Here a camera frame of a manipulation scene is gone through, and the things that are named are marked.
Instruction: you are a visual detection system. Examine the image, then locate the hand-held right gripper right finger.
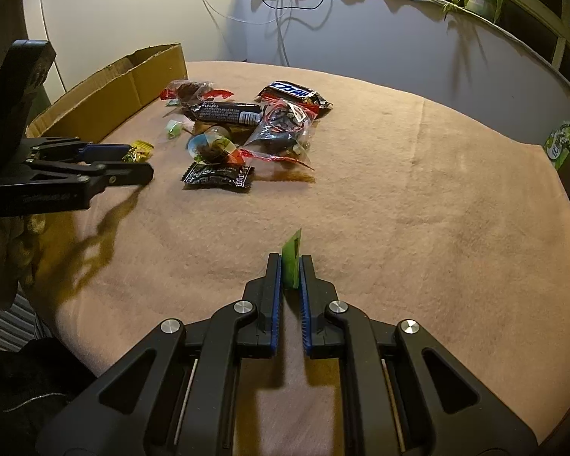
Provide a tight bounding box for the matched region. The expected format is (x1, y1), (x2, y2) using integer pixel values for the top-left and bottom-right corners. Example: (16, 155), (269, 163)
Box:
(299, 254), (537, 456)

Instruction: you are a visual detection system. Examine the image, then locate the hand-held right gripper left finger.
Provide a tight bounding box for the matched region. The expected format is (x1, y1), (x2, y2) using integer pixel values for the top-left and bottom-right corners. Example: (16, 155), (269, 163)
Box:
(35, 253), (283, 456)

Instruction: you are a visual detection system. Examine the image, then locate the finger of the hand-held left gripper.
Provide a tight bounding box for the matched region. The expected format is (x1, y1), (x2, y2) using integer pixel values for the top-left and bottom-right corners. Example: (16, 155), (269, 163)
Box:
(26, 137), (130, 165)
(26, 161), (154, 193)

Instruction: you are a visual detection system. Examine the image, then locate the yellow candy packet dark print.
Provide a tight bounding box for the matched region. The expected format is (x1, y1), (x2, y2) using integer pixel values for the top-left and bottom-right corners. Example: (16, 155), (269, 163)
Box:
(123, 140), (154, 163)

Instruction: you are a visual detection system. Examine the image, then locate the green snack packet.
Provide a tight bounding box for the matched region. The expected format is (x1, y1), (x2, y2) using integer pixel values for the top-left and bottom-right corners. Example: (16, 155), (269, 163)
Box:
(281, 228), (303, 290)

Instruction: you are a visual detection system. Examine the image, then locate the cardboard box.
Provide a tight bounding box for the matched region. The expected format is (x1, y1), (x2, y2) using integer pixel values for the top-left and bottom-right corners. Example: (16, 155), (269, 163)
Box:
(25, 43), (188, 146)

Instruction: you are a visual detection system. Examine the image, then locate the small black snack packet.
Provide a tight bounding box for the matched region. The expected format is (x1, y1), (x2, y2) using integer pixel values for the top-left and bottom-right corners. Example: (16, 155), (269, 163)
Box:
(179, 160), (256, 192)

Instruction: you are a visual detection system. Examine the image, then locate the clear packet brown cake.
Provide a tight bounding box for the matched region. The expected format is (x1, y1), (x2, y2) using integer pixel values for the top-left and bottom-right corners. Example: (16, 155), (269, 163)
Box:
(160, 80), (236, 106)

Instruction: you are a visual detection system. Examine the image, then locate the dark chocolate bar blue label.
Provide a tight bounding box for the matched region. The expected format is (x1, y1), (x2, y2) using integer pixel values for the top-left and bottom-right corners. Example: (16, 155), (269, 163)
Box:
(258, 81), (334, 111)
(186, 101), (263, 127)

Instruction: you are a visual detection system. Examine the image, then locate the red green candy packet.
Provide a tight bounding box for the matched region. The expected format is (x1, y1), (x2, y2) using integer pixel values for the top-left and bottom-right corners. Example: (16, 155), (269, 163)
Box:
(241, 100), (321, 172)

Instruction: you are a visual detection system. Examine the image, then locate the person's left hand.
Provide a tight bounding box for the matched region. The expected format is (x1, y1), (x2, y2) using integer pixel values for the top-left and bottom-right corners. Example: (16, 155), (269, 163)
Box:
(0, 214), (46, 310)

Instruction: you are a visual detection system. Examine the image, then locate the grey striped cloth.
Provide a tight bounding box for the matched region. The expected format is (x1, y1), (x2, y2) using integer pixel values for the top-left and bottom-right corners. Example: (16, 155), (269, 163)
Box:
(0, 293), (54, 358)

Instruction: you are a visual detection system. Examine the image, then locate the dark cloth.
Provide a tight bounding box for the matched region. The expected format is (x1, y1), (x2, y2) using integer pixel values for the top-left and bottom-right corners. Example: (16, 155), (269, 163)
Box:
(0, 337), (98, 456)

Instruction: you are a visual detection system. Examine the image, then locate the green printed box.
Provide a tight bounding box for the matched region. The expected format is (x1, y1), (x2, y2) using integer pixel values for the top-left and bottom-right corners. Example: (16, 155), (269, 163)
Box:
(543, 121), (570, 172)

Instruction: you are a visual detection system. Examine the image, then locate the white hanging cable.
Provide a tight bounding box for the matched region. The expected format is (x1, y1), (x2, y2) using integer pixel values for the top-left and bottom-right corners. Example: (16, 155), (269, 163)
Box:
(272, 0), (293, 66)

